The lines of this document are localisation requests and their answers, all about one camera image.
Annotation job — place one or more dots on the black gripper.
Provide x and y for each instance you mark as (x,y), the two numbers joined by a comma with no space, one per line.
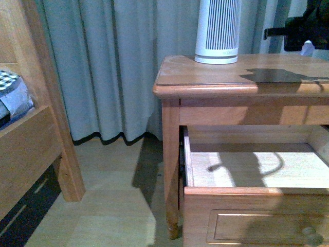
(311,26)

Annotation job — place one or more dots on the white medicine bottle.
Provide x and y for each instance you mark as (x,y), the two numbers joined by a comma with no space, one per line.
(307,49)

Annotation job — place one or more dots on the wooden drawer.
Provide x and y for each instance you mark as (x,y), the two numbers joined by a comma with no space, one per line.
(255,185)

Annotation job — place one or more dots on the white cylindrical air purifier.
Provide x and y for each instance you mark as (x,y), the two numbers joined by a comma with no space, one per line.
(218,31)

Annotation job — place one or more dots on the wooden nightstand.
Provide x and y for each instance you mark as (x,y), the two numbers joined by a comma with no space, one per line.
(257,90)

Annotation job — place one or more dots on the grey curtain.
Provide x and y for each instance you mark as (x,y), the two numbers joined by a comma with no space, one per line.
(107,55)

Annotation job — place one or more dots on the checkered bedding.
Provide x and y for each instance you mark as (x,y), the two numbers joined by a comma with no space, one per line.
(16,100)

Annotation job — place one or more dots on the wooden bed frame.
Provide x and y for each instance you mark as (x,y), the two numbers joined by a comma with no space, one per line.
(42,137)

